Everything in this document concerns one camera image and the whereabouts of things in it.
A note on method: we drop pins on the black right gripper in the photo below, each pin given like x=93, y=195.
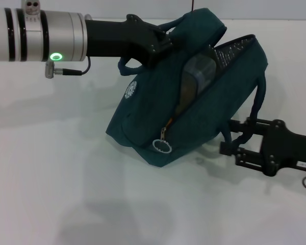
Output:
x=288, y=150

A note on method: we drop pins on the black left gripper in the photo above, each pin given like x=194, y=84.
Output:
x=117, y=38

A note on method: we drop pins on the clear container with blue rim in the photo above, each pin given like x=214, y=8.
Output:
x=199, y=71

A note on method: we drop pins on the teal fabric zipper bag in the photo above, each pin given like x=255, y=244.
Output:
x=219, y=102

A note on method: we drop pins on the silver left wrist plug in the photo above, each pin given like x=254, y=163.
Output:
x=88, y=17

